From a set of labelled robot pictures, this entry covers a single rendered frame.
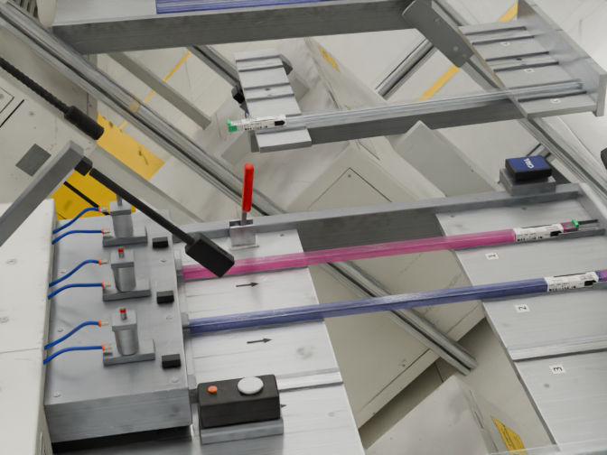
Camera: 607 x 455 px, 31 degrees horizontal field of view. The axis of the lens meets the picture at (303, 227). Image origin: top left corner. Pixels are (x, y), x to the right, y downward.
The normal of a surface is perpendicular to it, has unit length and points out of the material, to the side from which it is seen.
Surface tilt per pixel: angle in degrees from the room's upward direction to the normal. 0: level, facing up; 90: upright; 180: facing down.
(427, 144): 90
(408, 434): 0
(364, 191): 90
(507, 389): 0
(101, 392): 44
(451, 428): 0
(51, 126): 90
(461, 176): 90
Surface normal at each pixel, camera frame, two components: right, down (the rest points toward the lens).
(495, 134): -0.71, -0.54
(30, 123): 0.16, 0.50
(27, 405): -0.03, -0.86
